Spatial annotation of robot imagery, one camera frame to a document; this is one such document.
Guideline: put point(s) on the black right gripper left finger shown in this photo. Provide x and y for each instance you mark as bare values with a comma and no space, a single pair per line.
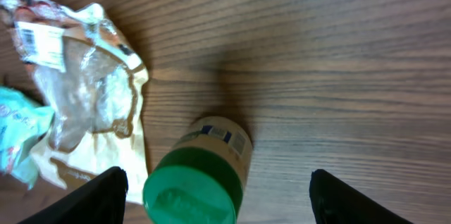
99,201

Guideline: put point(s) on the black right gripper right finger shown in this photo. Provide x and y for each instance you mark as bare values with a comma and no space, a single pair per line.
335,202

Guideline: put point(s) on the green lid clear jar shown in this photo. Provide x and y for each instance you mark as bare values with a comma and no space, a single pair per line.
202,179

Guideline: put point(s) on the mint green wipes pack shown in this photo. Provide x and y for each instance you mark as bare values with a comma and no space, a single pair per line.
23,123

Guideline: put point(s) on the clear bag bread package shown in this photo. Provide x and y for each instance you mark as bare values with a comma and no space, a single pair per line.
87,72

